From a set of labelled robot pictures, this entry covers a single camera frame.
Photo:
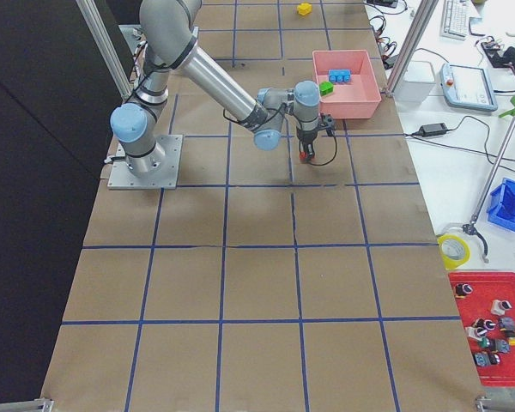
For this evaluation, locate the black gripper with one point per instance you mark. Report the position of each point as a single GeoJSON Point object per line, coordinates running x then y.
{"type": "Point", "coordinates": [306, 139]}

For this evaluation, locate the red toy block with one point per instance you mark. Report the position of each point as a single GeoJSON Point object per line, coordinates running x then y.
{"type": "Point", "coordinates": [306, 158]}

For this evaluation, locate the green toy block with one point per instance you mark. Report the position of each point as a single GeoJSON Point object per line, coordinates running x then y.
{"type": "Point", "coordinates": [326, 88]}

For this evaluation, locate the blue toy block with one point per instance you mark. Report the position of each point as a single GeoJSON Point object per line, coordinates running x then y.
{"type": "Point", "coordinates": [339, 76]}

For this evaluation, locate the yellow toy block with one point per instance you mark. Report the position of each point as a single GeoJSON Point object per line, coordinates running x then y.
{"type": "Point", "coordinates": [304, 8]}

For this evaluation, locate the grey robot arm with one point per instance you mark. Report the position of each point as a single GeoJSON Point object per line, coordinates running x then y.
{"type": "Point", "coordinates": [171, 44]}

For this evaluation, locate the black power adapter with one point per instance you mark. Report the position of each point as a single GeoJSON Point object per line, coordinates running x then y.
{"type": "Point", "coordinates": [431, 130]}

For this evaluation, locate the white square device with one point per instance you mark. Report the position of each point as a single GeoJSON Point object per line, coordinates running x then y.
{"type": "Point", "coordinates": [417, 82]}

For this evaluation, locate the teach pendant tablet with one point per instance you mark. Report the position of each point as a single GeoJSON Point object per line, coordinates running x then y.
{"type": "Point", "coordinates": [467, 87]}

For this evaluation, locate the long metal grabber tool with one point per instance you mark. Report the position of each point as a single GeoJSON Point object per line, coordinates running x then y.
{"type": "Point", "coordinates": [470, 227]}

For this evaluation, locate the yellow tape roll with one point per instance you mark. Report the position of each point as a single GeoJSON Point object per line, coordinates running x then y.
{"type": "Point", "coordinates": [454, 250]}

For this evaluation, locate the white keyboard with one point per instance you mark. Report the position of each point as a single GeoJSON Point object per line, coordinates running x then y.
{"type": "Point", "coordinates": [454, 19]}

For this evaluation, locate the blue plastic bin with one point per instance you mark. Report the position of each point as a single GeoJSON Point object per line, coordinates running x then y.
{"type": "Point", "coordinates": [501, 210]}

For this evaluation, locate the red parts tray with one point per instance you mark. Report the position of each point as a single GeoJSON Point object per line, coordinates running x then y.
{"type": "Point", "coordinates": [486, 303]}

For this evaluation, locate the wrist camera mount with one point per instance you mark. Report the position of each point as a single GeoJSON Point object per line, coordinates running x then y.
{"type": "Point", "coordinates": [327, 124]}

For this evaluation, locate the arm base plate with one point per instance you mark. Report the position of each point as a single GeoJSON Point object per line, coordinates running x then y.
{"type": "Point", "coordinates": [159, 169]}

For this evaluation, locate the aluminium frame post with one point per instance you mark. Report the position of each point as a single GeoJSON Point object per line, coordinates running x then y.
{"type": "Point", "coordinates": [416, 30]}

